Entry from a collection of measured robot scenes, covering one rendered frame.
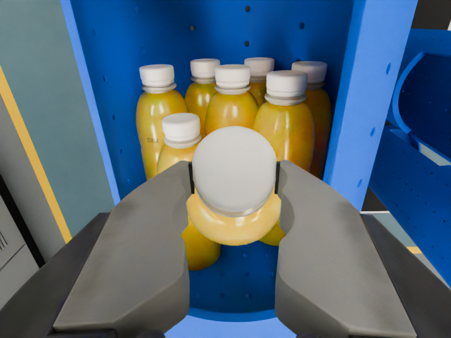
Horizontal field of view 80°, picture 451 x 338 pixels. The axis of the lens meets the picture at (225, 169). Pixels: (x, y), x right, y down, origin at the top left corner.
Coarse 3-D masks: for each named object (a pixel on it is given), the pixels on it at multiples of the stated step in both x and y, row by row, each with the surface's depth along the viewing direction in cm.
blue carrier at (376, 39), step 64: (64, 0) 22; (128, 0) 30; (192, 0) 35; (256, 0) 35; (320, 0) 32; (384, 0) 14; (128, 64) 32; (384, 64) 16; (128, 128) 34; (128, 192) 35; (256, 256) 37; (192, 320) 24; (256, 320) 24
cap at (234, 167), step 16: (224, 128) 12; (240, 128) 12; (208, 144) 12; (224, 144) 12; (240, 144) 12; (256, 144) 12; (192, 160) 12; (208, 160) 12; (224, 160) 12; (240, 160) 12; (256, 160) 12; (272, 160) 12; (208, 176) 12; (224, 176) 12; (240, 176) 12; (256, 176) 12; (272, 176) 12; (208, 192) 12; (224, 192) 12; (240, 192) 12; (256, 192) 12; (224, 208) 12; (240, 208) 12
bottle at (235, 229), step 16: (272, 192) 15; (192, 208) 15; (208, 208) 14; (256, 208) 14; (272, 208) 15; (208, 224) 15; (224, 224) 14; (240, 224) 14; (256, 224) 15; (272, 224) 16; (224, 240) 16; (240, 240) 16; (256, 240) 17
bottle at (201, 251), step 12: (168, 144) 28; (180, 144) 27; (192, 144) 28; (168, 156) 28; (180, 156) 28; (192, 156) 28; (192, 228) 31; (192, 240) 32; (204, 240) 33; (192, 252) 33; (204, 252) 33; (216, 252) 35; (192, 264) 34; (204, 264) 34
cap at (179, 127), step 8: (168, 120) 28; (176, 120) 28; (184, 120) 28; (192, 120) 27; (168, 128) 27; (176, 128) 27; (184, 128) 27; (192, 128) 27; (200, 128) 29; (168, 136) 28; (176, 136) 27; (184, 136) 27; (192, 136) 28
